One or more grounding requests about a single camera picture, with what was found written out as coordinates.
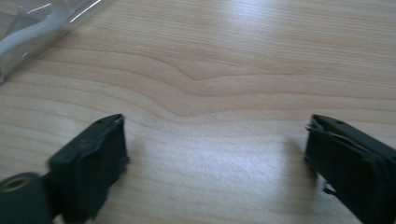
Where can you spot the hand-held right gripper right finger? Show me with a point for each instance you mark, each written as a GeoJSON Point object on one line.
{"type": "Point", "coordinates": [355, 168]}

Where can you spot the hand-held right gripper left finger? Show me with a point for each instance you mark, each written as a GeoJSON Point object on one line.
{"type": "Point", "coordinates": [90, 168]}

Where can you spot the clear plastic bag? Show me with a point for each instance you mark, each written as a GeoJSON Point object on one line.
{"type": "Point", "coordinates": [37, 29]}

